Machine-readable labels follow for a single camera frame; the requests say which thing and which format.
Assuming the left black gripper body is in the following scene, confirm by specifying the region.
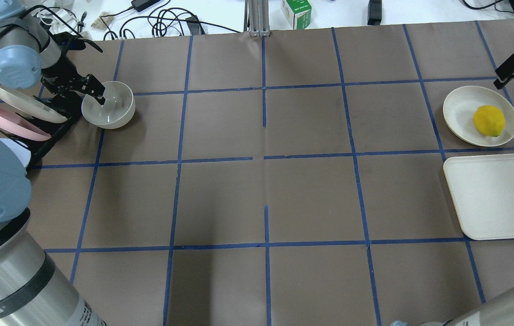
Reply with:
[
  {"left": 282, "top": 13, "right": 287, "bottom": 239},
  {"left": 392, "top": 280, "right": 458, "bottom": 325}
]
[{"left": 39, "top": 32, "right": 87, "bottom": 94}]

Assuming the white ceramic bowl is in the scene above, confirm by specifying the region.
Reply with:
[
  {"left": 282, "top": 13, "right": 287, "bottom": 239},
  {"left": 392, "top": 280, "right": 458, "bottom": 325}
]
[{"left": 81, "top": 81, "right": 135, "bottom": 129}]

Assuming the yellow lemon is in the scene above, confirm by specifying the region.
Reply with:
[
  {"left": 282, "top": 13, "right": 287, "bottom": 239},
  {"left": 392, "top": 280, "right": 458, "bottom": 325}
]
[{"left": 472, "top": 105, "right": 506, "bottom": 138}]

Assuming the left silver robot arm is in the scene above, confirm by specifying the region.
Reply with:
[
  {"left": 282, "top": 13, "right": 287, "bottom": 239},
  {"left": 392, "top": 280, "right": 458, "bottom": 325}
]
[{"left": 0, "top": 0, "right": 106, "bottom": 326}]

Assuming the black dish rack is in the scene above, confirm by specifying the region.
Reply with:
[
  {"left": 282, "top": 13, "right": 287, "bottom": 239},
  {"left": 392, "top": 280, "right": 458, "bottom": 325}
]
[{"left": 0, "top": 86, "right": 82, "bottom": 168}]

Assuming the cream plate in rack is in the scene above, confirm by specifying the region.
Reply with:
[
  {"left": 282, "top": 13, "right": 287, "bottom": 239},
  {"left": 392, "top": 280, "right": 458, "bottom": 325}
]
[{"left": 0, "top": 85, "right": 67, "bottom": 124}]

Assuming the pink plate in rack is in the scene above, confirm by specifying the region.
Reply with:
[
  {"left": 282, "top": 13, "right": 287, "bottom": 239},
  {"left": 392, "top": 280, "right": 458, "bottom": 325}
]
[{"left": 0, "top": 107, "right": 52, "bottom": 142}]

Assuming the cream round plate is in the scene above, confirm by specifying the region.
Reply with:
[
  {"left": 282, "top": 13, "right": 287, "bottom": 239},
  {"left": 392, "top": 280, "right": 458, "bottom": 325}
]
[{"left": 442, "top": 86, "right": 514, "bottom": 147}]

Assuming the blue plate in rack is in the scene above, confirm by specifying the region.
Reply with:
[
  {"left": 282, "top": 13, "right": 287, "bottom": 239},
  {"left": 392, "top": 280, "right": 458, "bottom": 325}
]
[{"left": 0, "top": 138, "right": 32, "bottom": 168}]

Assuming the black power adapter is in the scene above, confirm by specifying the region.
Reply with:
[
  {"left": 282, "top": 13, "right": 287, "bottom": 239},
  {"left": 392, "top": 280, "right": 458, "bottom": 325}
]
[{"left": 130, "top": 0, "right": 160, "bottom": 12}]

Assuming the cream rectangular tray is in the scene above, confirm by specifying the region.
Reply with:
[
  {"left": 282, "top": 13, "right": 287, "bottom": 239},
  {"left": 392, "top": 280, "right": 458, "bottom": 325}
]
[{"left": 443, "top": 154, "right": 514, "bottom": 240}]

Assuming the green white carton box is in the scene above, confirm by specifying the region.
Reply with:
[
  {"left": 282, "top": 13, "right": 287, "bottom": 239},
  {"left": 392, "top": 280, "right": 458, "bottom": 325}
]
[{"left": 281, "top": 0, "right": 312, "bottom": 30}]

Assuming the aluminium frame post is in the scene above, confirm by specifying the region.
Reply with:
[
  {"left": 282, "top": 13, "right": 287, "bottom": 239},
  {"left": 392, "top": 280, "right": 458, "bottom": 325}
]
[{"left": 244, "top": 0, "right": 271, "bottom": 37}]

